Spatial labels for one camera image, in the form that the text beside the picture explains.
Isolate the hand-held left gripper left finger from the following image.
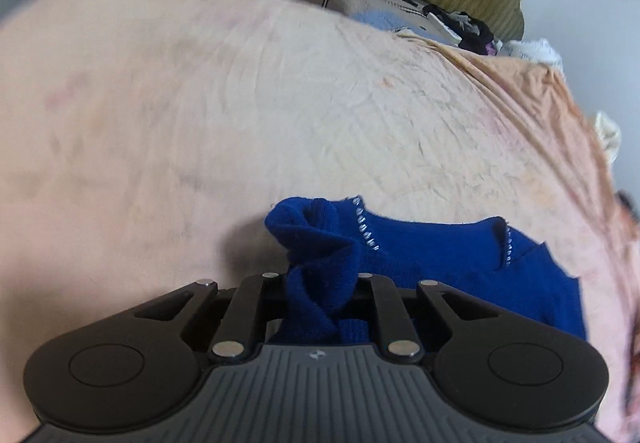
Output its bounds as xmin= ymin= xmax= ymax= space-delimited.
xmin=134 ymin=272 xmax=290 ymax=365

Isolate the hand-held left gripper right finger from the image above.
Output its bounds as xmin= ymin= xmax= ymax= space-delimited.
xmin=356 ymin=272 xmax=482 ymax=365

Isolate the blue knit sweater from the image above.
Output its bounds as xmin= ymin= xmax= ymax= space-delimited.
xmin=263 ymin=195 xmax=587 ymax=346

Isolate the pink bed blanket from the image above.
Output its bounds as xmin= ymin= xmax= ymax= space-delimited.
xmin=0 ymin=0 xmax=640 ymax=443

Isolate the cream crumpled cloth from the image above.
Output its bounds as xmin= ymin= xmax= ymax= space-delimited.
xmin=594 ymin=111 xmax=624 ymax=164

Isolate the light blue fluffy cloth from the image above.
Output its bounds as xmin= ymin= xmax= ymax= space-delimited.
xmin=350 ymin=9 xmax=407 ymax=34

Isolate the black patterned cloth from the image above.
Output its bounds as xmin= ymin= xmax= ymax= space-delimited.
xmin=424 ymin=5 xmax=497 ymax=54

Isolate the white crumpled cloth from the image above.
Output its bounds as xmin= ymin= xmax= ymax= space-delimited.
xmin=499 ymin=38 xmax=565 ymax=72

